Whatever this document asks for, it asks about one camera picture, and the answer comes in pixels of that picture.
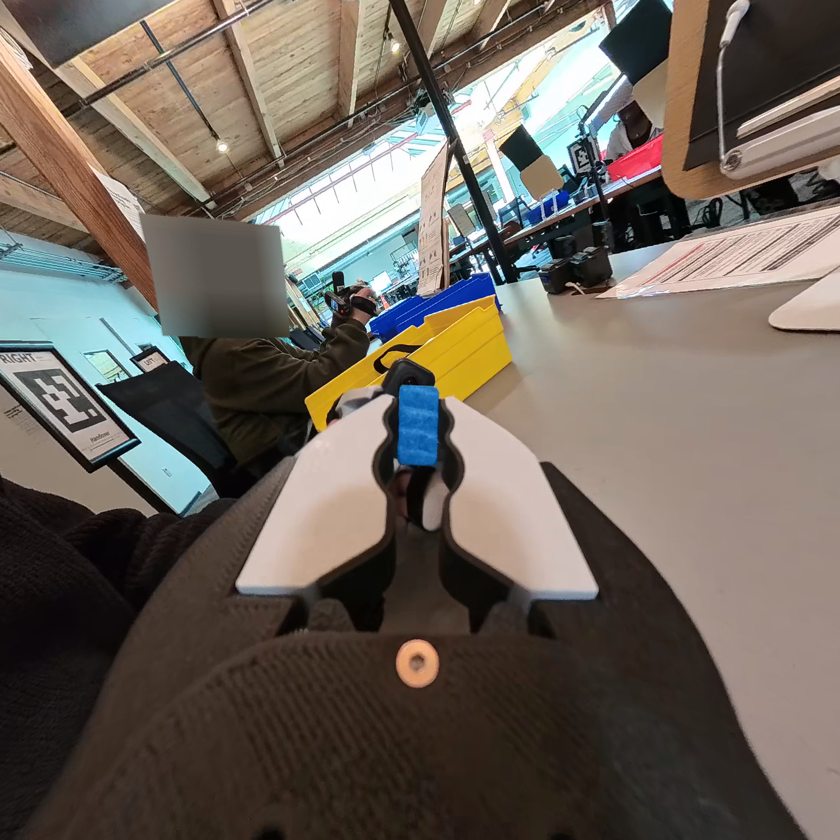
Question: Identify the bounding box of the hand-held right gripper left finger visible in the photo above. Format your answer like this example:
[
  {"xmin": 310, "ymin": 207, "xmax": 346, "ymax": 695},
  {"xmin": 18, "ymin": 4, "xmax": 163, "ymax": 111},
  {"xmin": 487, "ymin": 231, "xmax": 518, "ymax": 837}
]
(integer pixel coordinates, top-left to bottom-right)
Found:
[{"xmin": 235, "ymin": 394, "xmax": 399, "ymax": 597}]

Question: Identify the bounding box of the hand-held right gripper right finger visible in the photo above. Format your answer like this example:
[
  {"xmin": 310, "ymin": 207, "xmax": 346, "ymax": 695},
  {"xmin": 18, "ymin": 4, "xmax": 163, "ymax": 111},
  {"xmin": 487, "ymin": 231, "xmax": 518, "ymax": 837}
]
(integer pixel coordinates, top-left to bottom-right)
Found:
[{"xmin": 438, "ymin": 395, "xmax": 600, "ymax": 602}]

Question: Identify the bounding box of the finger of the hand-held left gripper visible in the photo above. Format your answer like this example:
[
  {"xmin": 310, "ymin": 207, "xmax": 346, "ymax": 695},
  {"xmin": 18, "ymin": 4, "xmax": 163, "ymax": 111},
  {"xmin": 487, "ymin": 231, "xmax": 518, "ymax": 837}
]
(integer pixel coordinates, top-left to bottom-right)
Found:
[{"xmin": 326, "ymin": 386, "xmax": 388, "ymax": 429}]

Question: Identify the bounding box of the blue foam block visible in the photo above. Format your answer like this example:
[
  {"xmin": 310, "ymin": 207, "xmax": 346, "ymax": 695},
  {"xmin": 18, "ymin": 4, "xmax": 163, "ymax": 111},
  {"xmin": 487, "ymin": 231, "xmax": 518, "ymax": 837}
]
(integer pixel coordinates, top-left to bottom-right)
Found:
[{"xmin": 397, "ymin": 385, "xmax": 440, "ymax": 467}]

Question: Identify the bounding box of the yellow plastic bin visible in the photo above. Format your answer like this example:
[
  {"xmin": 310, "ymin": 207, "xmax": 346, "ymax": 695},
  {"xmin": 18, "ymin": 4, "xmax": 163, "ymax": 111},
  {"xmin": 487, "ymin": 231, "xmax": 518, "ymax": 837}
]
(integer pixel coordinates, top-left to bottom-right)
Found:
[{"xmin": 305, "ymin": 295, "xmax": 513, "ymax": 434}]

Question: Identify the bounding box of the blue plastic bin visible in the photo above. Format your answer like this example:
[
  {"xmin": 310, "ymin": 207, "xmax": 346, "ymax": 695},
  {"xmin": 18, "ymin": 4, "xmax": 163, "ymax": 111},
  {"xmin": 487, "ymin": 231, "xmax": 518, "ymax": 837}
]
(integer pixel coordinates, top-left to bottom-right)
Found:
[{"xmin": 369, "ymin": 272, "xmax": 501, "ymax": 342}]

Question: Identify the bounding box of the wooden instruction board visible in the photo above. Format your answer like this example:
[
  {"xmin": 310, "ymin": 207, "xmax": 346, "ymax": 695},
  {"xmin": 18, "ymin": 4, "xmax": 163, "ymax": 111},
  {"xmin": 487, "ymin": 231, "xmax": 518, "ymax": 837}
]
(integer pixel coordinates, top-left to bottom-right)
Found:
[{"xmin": 416, "ymin": 138, "xmax": 462, "ymax": 298}]

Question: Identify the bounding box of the black chair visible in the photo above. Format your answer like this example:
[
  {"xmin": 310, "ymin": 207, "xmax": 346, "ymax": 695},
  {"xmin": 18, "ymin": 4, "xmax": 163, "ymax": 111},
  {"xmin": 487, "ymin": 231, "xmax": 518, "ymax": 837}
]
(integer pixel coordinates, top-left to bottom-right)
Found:
[{"xmin": 97, "ymin": 361, "xmax": 258, "ymax": 500}]

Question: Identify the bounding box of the black battery charger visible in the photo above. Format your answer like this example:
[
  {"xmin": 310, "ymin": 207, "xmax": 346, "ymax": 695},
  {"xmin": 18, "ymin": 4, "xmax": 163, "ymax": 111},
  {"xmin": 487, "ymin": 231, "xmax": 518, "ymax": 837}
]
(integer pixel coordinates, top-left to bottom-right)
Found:
[
  {"xmin": 539, "ymin": 257, "xmax": 580, "ymax": 295},
  {"xmin": 570, "ymin": 247, "xmax": 615, "ymax": 289}
]

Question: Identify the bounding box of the black and beige board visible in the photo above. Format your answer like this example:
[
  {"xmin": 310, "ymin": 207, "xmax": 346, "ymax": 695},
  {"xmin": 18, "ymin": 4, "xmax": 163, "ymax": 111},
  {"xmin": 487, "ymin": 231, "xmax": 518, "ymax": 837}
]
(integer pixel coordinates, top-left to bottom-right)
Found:
[{"xmin": 499, "ymin": 125, "xmax": 565, "ymax": 199}]

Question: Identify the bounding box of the black pole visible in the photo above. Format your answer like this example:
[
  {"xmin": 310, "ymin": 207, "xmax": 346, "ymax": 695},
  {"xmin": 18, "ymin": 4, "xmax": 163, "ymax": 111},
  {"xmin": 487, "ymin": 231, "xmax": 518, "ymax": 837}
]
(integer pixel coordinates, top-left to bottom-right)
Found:
[{"xmin": 390, "ymin": 0, "xmax": 521, "ymax": 285}]

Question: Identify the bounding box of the person's black sweater torso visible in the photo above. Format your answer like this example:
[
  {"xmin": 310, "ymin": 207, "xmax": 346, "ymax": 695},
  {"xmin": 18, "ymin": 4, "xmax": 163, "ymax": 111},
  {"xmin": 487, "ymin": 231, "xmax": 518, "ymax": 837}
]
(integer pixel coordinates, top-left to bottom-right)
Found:
[{"xmin": 0, "ymin": 476, "xmax": 238, "ymax": 836}]

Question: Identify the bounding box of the wooden desk with black legs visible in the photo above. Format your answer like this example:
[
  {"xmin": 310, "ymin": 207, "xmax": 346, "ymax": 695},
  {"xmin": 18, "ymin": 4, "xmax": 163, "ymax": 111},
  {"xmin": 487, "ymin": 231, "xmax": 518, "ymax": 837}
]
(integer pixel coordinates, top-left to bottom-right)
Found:
[{"xmin": 505, "ymin": 164, "xmax": 691, "ymax": 265}]

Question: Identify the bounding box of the red box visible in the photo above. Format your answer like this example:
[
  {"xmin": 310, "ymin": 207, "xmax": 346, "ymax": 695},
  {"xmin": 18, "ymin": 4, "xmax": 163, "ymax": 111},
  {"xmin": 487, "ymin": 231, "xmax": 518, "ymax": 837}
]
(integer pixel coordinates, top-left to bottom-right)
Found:
[{"xmin": 607, "ymin": 134, "xmax": 665, "ymax": 184}]

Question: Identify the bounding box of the printed paper sheet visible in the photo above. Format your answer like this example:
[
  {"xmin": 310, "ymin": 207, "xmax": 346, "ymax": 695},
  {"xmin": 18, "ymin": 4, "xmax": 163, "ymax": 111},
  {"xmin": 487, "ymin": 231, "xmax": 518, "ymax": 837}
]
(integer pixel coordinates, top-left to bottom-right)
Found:
[{"xmin": 596, "ymin": 205, "xmax": 840, "ymax": 301}]

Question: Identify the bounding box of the black strap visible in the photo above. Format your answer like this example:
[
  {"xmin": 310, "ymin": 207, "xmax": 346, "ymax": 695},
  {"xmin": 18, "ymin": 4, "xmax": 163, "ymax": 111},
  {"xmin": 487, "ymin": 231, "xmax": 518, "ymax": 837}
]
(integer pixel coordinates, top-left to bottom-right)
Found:
[{"xmin": 373, "ymin": 343, "xmax": 425, "ymax": 375}]

